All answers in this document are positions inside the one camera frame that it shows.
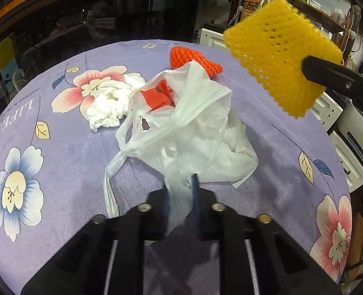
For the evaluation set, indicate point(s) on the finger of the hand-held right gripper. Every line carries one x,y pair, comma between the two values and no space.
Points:
325,73

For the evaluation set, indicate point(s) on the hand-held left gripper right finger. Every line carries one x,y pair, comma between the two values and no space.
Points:
195,199

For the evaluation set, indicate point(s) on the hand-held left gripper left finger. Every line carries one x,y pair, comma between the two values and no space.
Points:
156,210

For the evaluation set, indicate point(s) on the yellow foam fruit net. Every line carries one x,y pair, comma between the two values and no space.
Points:
270,52

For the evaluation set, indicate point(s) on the white plastic bag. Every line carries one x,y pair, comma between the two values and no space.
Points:
199,113

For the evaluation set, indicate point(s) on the red item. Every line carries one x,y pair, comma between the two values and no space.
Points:
158,100

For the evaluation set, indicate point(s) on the white plastic panel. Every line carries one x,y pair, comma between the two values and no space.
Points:
348,163
327,109

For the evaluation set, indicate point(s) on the grey white printer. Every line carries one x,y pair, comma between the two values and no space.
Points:
361,135

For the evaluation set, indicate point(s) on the purple floral tablecloth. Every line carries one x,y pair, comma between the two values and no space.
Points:
77,166

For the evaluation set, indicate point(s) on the white crumpled tissue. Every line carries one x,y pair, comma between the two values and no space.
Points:
107,107

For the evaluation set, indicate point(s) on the white framed panel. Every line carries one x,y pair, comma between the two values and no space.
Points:
212,38

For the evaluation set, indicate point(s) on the orange foam fruit net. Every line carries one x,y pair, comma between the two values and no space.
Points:
187,57

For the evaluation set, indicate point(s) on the glass display counter orange edge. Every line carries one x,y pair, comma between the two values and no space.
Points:
107,12

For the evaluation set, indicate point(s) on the yellow and blue board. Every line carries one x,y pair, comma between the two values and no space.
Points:
6,58

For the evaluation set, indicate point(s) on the wooden wall shelf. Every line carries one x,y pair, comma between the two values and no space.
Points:
319,12

